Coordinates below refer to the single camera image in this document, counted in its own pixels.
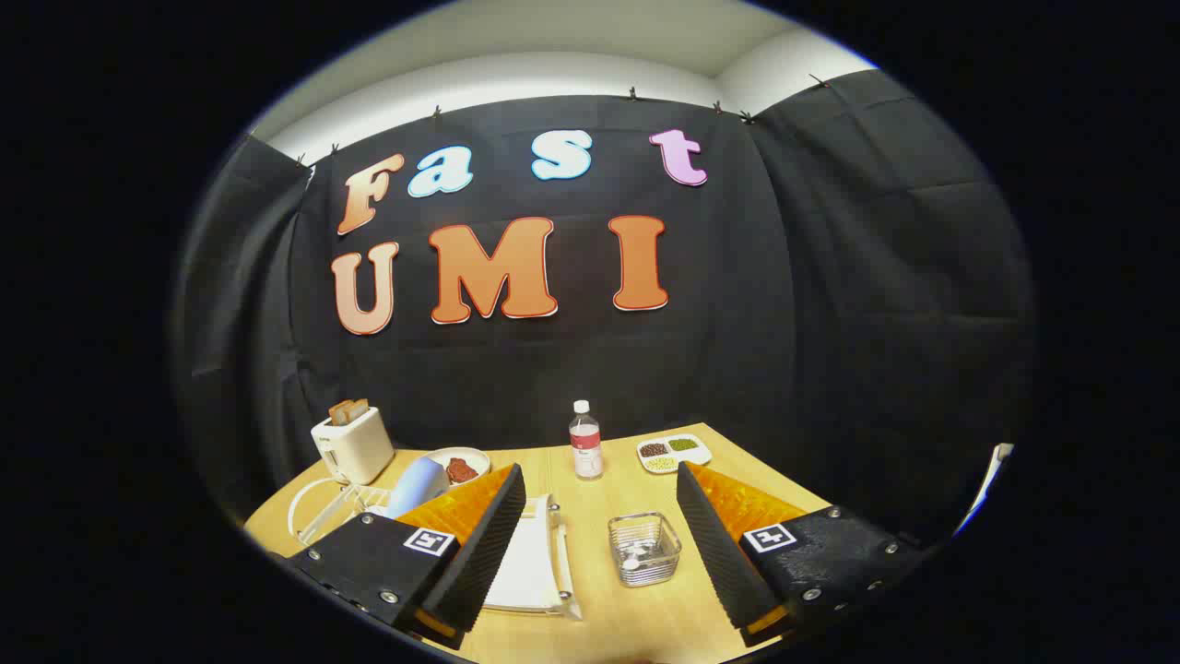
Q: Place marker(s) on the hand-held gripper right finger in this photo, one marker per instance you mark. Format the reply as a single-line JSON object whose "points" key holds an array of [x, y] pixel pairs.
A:
{"points": [[714, 544]]}

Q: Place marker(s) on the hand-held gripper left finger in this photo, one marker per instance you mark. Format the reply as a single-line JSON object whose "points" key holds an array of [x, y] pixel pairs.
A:
{"points": [[484, 544]]}

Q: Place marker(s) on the blue plate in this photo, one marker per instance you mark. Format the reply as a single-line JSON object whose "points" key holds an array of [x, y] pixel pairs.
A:
{"points": [[417, 487]]}

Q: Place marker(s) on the beige round dish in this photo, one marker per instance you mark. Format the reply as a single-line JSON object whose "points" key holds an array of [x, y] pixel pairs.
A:
{"points": [[476, 454]]}

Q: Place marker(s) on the white divided bean dish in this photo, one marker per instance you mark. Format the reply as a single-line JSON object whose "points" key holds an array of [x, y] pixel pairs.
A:
{"points": [[699, 452]]}

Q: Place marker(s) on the white drip tray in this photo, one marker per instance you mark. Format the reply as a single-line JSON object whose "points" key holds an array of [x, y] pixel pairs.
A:
{"points": [[525, 563]]}

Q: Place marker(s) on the red meat piece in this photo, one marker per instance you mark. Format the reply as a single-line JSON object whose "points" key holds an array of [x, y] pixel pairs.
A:
{"points": [[461, 471]]}

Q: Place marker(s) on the clear plastic bottle red label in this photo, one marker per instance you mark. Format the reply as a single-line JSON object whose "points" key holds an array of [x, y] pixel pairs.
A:
{"points": [[586, 452]]}

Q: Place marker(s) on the white toaster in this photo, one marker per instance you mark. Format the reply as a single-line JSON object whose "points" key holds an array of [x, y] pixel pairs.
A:
{"points": [[355, 447]]}

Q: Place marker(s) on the brown toast slice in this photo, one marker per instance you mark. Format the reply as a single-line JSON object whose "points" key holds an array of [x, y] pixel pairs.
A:
{"points": [[339, 414], [359, 409]]}

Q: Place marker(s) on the row of small cloth clips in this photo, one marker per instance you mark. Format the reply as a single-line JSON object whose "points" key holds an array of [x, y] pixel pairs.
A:
{"points": [[632, 93]]}

